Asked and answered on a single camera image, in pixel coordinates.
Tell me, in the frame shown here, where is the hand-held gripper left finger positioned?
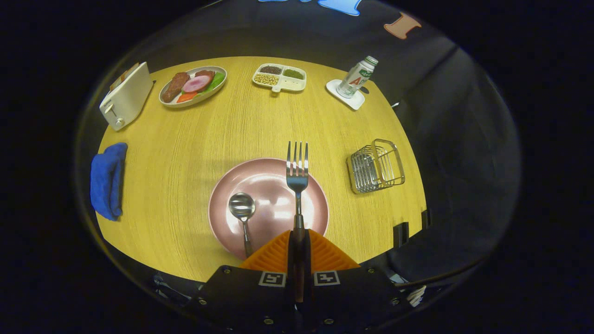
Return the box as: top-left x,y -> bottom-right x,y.
186,230 -> 297,328

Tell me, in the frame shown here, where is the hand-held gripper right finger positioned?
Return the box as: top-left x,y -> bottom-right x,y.
297,229 -> 413,328

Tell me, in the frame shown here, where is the metal spoon wooden handle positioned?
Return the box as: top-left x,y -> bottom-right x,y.
228,192 -> 256,258

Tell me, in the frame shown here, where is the metal fork wooden handle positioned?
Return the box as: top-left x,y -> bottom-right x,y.
286,141 -> 310,302

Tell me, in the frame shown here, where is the pale crumpled bag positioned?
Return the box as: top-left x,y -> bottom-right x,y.
407,285 -> 427,307

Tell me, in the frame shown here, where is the pink round plate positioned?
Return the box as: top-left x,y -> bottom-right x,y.
208,158 -> 329,260

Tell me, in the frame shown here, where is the blue cloth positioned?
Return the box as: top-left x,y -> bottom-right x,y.
90,142 -> 128,221

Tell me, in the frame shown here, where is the white square coaster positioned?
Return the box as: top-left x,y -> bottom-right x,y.
326,79 -> 366,110

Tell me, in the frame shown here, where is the oval white food plate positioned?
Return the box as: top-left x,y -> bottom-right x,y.
159,65 -> 228,109

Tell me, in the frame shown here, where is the green lettuce leaf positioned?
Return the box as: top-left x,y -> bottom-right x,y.
202,71 -> 226,95

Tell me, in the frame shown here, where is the pink ham slice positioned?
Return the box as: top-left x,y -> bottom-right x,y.
181,75 -> 212,93

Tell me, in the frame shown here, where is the white divided dish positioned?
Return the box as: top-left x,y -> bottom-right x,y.
252,63 -> 307,93

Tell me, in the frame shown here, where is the white drink bottle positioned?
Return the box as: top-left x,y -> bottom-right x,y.
336,56 -> 379,98

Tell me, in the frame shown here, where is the long brown meat piece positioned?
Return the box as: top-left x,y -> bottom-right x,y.
161,72 -> 191,103

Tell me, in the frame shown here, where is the white toaster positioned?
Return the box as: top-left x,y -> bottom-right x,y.
99,62 -> 155,131

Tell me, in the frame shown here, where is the brown toast slice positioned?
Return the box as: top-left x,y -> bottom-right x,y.
110,62 -> 140,91

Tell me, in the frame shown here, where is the metal wire basket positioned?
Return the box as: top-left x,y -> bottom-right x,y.
346,138 -> 406,194

